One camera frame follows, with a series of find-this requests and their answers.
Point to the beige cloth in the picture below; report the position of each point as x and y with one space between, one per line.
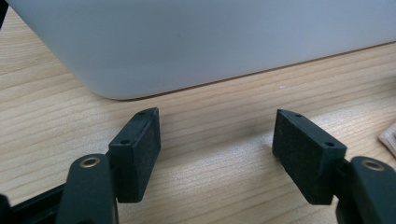
390 140

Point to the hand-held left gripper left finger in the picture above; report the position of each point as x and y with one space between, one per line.
134 155

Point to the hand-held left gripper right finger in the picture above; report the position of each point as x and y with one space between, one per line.
305 155

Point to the white divided storage box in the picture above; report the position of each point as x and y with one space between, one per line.
186 46

